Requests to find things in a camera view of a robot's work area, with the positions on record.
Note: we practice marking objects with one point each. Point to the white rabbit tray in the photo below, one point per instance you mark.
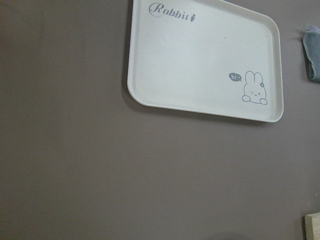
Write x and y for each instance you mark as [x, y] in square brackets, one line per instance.
[205, 56]

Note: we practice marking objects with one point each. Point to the grey folded cloth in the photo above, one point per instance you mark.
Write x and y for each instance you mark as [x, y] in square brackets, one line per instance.
[311, 45]

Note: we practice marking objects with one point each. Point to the wooden cutting board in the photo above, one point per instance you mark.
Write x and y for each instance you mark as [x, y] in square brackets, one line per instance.
[312, 226]

